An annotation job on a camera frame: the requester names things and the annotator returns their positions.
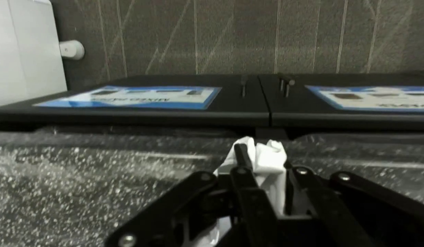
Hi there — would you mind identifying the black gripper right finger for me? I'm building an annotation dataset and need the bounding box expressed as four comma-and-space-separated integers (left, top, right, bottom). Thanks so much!
283, 159, 424, 247

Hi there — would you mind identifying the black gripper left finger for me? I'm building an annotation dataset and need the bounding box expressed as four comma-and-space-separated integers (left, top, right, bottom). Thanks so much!
105, 143, 277, 247

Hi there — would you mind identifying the black bin cabinet door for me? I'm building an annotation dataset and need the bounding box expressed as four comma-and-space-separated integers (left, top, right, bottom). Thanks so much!
257, 73, 424, 132
0, 74, 271, 130

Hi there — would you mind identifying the white cylindrical stand foot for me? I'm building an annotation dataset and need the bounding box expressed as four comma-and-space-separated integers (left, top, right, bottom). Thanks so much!
58, 38, 84, 62

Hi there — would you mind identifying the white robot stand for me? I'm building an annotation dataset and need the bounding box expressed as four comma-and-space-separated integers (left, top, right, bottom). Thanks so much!
0, 0, 68, 110

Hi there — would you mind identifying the blue sign downward arrow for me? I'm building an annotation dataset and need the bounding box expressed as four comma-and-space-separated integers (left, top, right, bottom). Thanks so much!
304, 84, 424, 114

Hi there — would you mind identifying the blue sign upward arrow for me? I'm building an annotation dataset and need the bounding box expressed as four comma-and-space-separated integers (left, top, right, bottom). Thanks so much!
32, 84, 222, 111

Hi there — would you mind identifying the medium white paper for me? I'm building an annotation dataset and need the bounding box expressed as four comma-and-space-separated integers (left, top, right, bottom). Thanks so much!
191, 136, 287, 247

